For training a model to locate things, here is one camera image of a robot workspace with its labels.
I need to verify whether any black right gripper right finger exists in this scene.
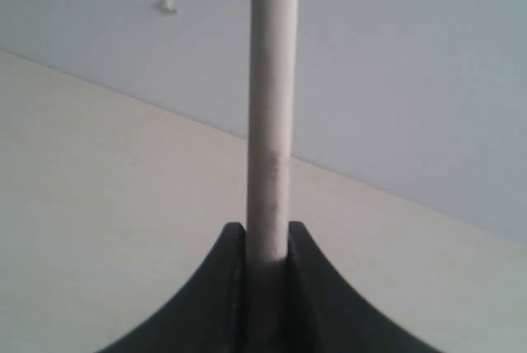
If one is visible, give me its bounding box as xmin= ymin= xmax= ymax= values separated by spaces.
xmin=287 ymin=221 xmax=438 ymax=352

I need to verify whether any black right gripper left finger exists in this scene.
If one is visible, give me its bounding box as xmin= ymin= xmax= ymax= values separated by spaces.
xmin=102 ymin=223 xmax=245 ymax=353

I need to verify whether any wooden paint brush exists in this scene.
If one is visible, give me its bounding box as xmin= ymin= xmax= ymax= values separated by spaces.
xmin=245 ymin=0 xmax=299 ymax=352

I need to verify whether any small white wall nub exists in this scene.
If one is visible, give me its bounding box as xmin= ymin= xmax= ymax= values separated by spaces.
xmin=155 ymin=0 xmax=178 ymax=15

